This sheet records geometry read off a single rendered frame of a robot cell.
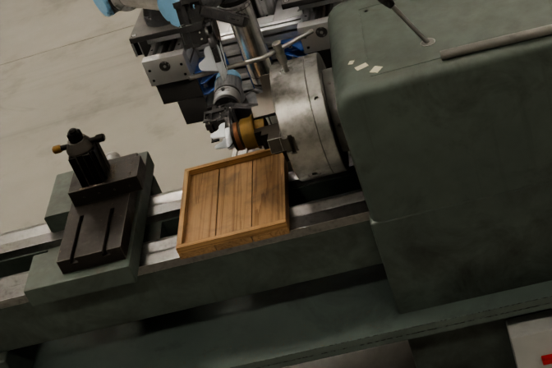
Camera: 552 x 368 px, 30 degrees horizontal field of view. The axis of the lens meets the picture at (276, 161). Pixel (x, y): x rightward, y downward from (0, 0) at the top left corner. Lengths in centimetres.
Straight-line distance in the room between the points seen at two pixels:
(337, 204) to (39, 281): 81
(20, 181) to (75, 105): 64
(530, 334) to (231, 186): 90
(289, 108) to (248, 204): 38
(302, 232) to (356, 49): 50
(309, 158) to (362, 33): 34
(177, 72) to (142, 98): 225
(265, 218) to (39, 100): 328
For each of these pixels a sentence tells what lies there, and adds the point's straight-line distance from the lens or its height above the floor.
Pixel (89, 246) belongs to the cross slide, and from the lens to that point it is 275.
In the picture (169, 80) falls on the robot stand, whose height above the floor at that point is 104.
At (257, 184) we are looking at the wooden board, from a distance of 285.
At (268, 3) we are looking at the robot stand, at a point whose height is 109.
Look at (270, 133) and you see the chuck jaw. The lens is 260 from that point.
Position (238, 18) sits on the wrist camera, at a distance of 244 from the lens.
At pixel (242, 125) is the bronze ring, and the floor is 112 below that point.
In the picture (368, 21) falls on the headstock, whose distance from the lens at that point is 265.
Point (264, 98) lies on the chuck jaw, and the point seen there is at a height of 115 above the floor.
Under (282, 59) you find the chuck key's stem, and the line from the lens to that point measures 256.
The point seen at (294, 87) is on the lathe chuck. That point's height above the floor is 122.
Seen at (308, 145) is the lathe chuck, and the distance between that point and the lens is 254.
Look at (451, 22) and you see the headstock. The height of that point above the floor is 125.
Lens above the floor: 249
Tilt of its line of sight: 33 degrees down
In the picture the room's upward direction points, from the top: 20 degrees counter-clockwise
